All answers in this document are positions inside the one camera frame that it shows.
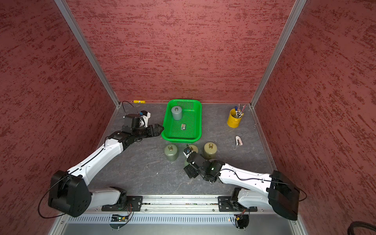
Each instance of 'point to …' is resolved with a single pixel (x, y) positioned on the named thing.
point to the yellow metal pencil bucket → (232, 121)
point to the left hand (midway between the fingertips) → (157, 131)
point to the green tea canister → (171, 152)
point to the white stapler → (238, 141)
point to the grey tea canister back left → (176, 111)
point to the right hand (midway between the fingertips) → (192, 166)
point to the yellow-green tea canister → (210, 150)
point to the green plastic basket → (183, 121)
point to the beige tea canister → (195, 148)
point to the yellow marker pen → (140, 102)
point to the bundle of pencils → (238, 112)
